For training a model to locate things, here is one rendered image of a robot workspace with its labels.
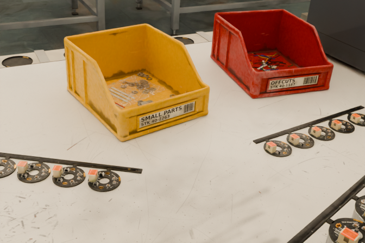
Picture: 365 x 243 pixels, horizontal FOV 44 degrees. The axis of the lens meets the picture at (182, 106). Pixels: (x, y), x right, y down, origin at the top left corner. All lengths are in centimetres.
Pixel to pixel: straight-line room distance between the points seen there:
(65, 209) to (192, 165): 11
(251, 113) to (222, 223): 16
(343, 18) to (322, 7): 4
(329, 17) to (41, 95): 37
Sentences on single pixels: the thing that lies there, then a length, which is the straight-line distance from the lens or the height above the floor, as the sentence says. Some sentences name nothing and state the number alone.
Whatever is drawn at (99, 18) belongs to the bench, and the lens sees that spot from 262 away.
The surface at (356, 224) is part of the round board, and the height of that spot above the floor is 81.
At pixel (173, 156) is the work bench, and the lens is 38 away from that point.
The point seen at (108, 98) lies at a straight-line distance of 40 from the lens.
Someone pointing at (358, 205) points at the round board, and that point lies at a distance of 27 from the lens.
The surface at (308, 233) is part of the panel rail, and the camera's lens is 24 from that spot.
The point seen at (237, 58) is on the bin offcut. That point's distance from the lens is 51.
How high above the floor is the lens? 97
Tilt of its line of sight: 29 degrees down
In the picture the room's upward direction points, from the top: 4 degrees clockwise
